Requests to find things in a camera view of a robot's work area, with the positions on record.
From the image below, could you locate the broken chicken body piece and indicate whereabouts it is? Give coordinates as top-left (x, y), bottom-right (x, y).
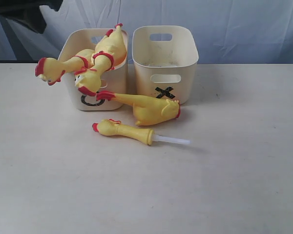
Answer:
top-left (96, 91), bottom-right (181, 126)

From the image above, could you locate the broken chicken head piece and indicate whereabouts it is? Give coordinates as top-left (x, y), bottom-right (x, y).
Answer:
top-left (92, 119), bottom-right (190, 145)

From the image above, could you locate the yellow rubber chicken front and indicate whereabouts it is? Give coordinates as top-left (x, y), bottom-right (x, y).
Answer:
top-left (74, 23), bottom-right (127, 96)

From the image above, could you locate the yellow rubber chicken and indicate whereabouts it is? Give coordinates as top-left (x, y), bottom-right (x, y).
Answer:
top-left (74, 23), bottom-right (127, 96)
top-left (34, 48), bottom-right (95, 86)

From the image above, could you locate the yellow rubber chicken top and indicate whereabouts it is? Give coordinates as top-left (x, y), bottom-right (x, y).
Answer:
top-left (34, 48), bottom-right (95, 86)

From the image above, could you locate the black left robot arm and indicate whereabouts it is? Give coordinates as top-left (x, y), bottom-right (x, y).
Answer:
top-left (0, 0), bottom-right (63, 34)

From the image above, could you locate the cream bin marked X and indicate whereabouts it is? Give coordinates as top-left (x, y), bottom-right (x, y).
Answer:
top-left (131, 25), bottom-right (199, 104)

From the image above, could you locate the cream bin marked O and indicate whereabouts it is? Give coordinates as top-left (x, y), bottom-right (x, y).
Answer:
top-left (58, 28), bottom-right (127, 111)

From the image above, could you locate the blue backdrop curtain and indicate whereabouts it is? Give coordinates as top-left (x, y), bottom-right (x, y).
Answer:
top-left (0, 0), bottom-right (293, 63)

